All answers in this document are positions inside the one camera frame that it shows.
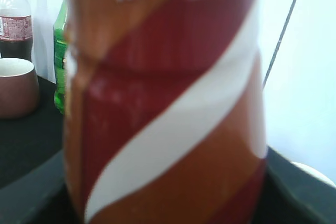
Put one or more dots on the green sprite bottle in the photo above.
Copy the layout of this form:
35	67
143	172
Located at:
60	48

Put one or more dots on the maroon mug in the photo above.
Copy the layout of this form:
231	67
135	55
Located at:
19	88

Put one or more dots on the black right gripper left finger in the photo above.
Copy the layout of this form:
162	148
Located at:
39	196

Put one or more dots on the cola bottle red label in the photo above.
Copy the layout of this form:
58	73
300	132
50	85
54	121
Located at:
16	29

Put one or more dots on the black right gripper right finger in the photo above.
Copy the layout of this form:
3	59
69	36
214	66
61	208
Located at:
290	195

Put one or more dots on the white round object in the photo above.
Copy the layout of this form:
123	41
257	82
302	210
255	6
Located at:
314	173

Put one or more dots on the Nescafe coffee bottle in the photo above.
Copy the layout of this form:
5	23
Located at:
164	118

